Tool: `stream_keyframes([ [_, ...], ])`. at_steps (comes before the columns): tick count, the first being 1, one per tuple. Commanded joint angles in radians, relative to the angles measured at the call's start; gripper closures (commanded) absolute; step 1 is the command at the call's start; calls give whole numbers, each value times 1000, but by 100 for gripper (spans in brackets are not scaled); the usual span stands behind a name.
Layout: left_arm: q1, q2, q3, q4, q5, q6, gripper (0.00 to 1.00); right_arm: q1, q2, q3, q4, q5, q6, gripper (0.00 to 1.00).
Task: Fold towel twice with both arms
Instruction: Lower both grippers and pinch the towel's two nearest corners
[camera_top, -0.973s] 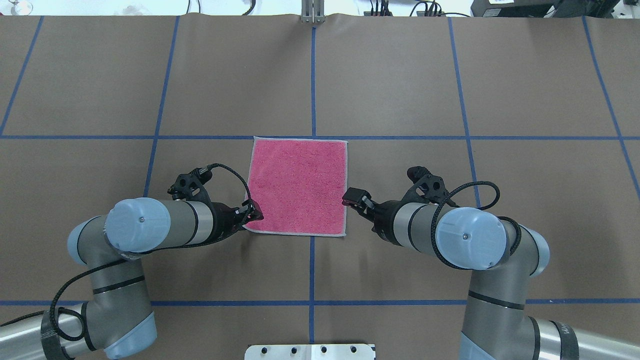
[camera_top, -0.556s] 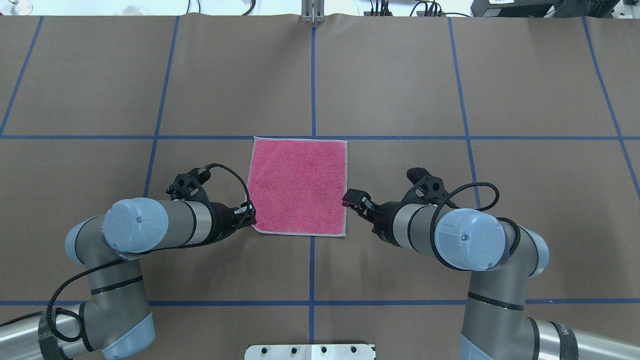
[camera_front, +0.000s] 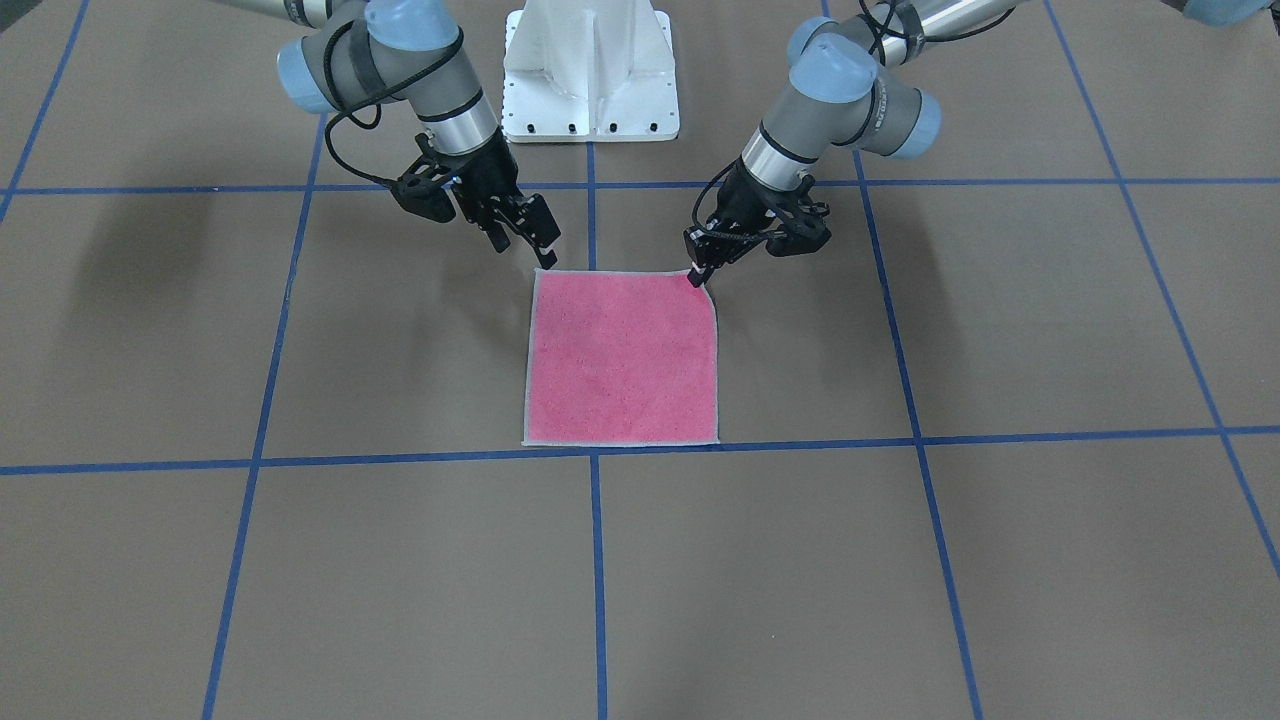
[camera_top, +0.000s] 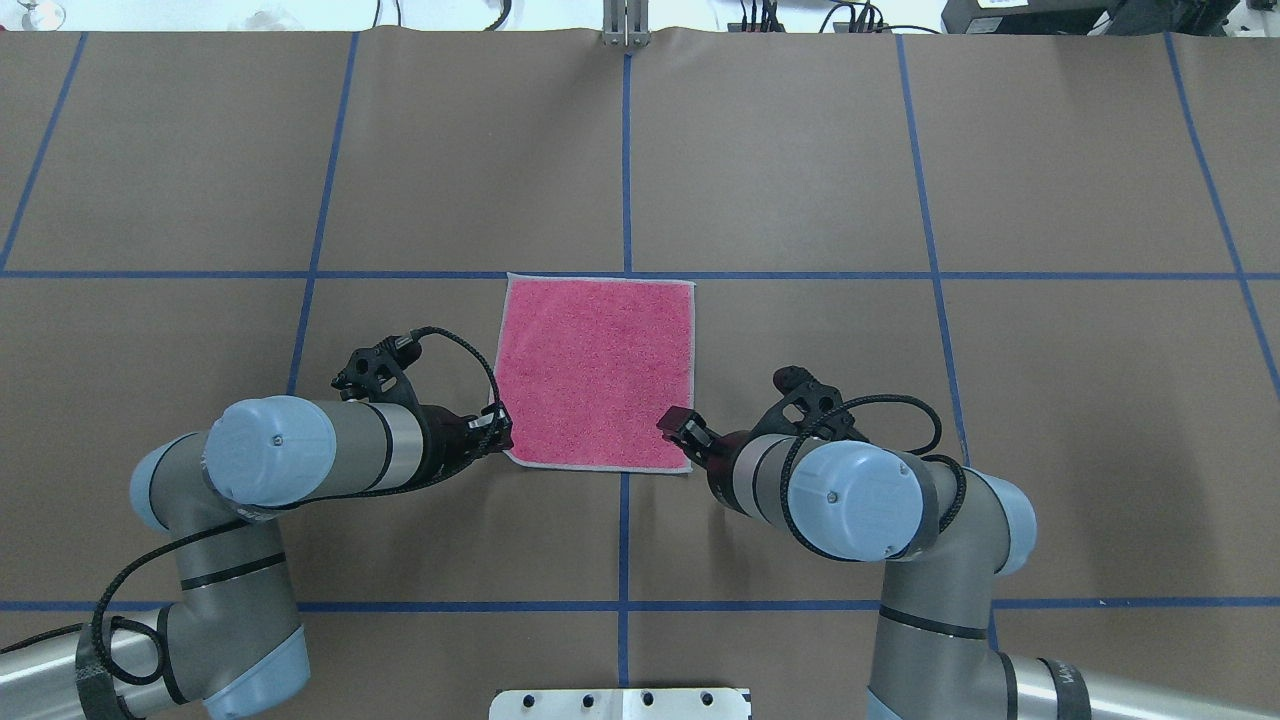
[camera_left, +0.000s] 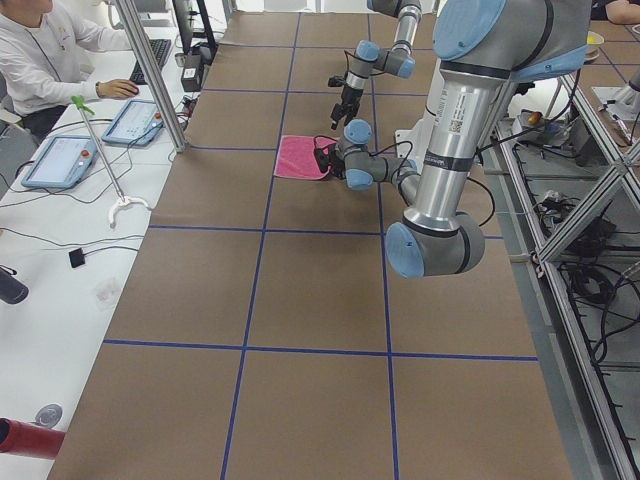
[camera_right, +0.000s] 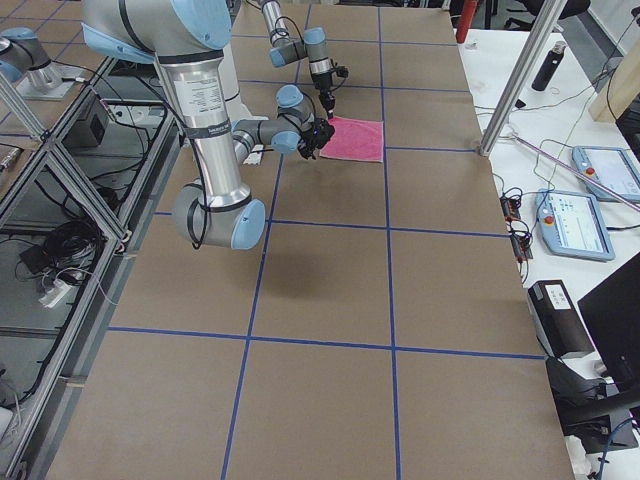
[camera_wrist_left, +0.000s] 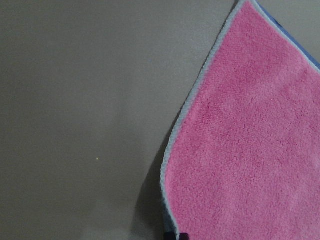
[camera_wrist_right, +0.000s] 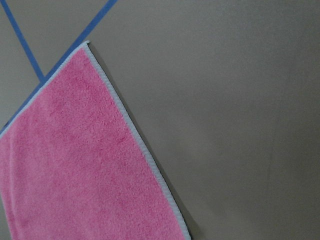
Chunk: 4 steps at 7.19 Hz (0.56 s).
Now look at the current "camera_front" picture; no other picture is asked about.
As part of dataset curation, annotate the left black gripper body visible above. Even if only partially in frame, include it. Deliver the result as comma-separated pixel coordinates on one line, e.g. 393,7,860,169
684,160,815,263

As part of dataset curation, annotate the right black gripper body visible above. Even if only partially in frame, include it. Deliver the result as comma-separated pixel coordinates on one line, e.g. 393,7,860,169
428,129,524,233

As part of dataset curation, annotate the pink towel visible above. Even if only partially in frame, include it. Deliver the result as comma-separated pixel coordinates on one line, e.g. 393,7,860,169
522,270,721,448

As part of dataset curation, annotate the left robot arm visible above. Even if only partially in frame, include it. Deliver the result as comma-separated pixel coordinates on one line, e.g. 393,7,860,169
684,1,1016,287

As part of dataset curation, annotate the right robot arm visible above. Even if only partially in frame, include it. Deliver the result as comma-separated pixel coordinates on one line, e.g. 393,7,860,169
239,1,561,269

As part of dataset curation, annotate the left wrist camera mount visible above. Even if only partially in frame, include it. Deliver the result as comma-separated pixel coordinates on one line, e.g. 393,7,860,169
765,192,832,258

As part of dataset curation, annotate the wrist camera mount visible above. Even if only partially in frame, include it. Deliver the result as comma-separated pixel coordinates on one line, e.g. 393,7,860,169
389,150,465,224
765,192,832,258

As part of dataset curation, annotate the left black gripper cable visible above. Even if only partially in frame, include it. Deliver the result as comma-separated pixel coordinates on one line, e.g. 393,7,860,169
692,160,762,236

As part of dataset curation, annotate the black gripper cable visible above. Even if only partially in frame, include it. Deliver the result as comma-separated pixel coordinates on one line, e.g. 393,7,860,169
692,160,762,236
323,20,466,191

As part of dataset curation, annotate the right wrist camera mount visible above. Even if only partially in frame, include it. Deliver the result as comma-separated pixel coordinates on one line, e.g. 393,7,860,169
389,150,465,224

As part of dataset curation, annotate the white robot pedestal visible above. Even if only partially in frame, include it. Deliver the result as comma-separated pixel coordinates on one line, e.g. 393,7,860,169
500,1,681,143

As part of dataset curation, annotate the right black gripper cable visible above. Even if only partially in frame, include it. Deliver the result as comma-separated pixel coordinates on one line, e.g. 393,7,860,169
323,20,466,191

